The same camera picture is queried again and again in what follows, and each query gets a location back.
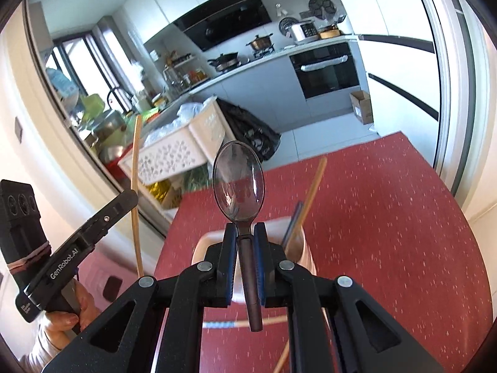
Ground black round wall rack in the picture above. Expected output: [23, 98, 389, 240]
[308, 0, 335, 18]

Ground white spice rack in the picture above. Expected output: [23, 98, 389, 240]
[163, 52, 198, 86]

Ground steel pot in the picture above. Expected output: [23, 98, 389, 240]
[87, 109, 127, 144]

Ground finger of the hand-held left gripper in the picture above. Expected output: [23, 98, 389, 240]
[75, 189, 139, 255]

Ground grey kitchen base cabinet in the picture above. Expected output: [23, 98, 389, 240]
[186, 35, 373, 144]

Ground green leafy vegetables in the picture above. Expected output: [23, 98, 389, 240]
[182, 165, 214, 191]

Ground black plastic bag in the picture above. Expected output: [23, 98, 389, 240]
[216, 99, 282, 162]

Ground cardboard box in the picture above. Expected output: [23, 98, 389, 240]
[349, 90, 374, 125]

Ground white upper kitchen cabinets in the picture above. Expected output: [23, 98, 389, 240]
[112, 0, 257, 45]

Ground red plastic basket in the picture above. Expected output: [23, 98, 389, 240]
[105, 151, 129, 181]

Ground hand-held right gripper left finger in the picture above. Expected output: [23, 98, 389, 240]
[44, 221, 238, 373]

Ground silver rice cooker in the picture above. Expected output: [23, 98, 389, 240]
[289, 20, 320, 43]

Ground dark translucent plastic spoon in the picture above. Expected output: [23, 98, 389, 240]
[213, 140, 265, 332]

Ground pink plastic stool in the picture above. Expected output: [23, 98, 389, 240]
[75, 249, 160, 315]

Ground gold foil bag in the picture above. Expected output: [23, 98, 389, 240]
[149, 181, 175, 206]

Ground plain wooden chopstick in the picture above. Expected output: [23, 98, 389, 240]
[131, 114, 145, 278]
[273, 340, 291, 373]
[285, 156, 328, 242]

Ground black range hood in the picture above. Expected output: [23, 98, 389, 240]
[173, 0, 272, 52]

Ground white refrigerator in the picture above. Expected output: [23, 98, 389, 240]
[324, 0, 447, 133]

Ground black wok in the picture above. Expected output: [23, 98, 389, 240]
[207, 52, 239, 71]

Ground person's left forearm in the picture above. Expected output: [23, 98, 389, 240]
[17, 326, 74, 373]

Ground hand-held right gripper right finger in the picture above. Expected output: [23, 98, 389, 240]
[254, 221, 445, 373]

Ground white plastic utensil holder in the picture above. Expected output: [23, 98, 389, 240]
[191, 218, 316, 306]

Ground black built-in oven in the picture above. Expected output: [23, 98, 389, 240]
[289, 42, 361, 99]

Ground person's left hand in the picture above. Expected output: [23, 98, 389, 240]
[41, 280, 98, 337]

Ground white floral storage cart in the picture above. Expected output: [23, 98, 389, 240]
[117, 95, 228, 185]

